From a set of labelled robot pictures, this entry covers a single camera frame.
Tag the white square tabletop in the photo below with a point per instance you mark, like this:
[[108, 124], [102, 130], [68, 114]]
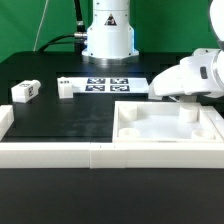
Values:
[[136, 121]]

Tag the white marker sheet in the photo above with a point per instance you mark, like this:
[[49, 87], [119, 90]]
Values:
[[109, 85]]

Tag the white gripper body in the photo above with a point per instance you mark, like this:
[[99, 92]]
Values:
[[167, 83]]

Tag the white U-shaped fence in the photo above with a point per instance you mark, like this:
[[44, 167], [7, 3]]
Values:
[[112, 155]]

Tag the green backdrop curtain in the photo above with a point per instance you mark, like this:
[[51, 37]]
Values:
[[160, 25]]

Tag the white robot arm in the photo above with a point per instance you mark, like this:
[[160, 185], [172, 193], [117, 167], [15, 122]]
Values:
[[110, 38]]

